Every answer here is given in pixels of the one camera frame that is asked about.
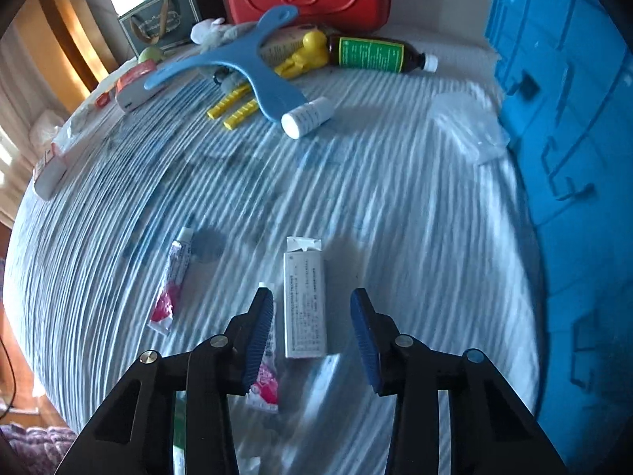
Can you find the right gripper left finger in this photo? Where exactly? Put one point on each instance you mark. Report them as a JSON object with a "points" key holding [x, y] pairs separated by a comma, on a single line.
{"points": [[132, 431]]}

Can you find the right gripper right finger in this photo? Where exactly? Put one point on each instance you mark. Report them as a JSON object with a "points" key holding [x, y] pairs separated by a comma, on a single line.
{"points": [[492, 431]]}

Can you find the pink white ointment tube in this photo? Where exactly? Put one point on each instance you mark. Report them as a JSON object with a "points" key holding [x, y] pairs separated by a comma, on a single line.
{"points": [[162, 312]]}

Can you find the small pink tissue pack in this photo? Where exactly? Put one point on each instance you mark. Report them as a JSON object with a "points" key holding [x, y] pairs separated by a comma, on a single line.
{"points": [[48, 172]]}

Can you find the clear plastic bag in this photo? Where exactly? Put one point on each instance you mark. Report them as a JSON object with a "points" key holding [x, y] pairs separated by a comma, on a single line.
{"points": [[471, 121]]}

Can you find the red white medicine box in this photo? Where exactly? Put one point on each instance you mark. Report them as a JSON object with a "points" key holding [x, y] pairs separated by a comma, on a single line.
{"points": [[84, 122]]}

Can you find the white pill bottle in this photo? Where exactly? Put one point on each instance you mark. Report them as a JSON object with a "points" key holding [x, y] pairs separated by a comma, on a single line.
{"points": [[305, 119]]}

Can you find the grey plush toy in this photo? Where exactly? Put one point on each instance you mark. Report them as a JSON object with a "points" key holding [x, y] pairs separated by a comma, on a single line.
{"points": [[227, 79]]}

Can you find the green ball toy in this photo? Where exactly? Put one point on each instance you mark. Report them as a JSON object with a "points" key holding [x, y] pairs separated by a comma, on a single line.
{"points": [[155, 54]]}

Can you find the blue plastic crate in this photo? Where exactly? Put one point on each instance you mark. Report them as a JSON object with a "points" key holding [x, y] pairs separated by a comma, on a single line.
{"points": [[566, 72]]}

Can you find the blue plastic hanger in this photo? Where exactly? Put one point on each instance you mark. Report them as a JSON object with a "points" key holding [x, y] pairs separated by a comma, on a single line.
{"points": [[276, 96]]}

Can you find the dark green-label bottle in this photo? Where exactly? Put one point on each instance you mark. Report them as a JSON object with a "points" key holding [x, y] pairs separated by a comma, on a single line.
{"points": [[378, 54]]}

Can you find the white plush bunny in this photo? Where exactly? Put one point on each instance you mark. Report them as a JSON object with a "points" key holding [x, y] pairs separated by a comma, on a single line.
{"points": [[215, 32]]}

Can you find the yellow toy figure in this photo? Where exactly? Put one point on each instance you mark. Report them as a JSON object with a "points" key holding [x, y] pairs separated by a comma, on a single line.
{"points": [[240, 103]]}

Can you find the dark gift bag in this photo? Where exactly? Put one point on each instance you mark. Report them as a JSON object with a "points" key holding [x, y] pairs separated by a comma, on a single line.
{"points": [[167, 24]]}

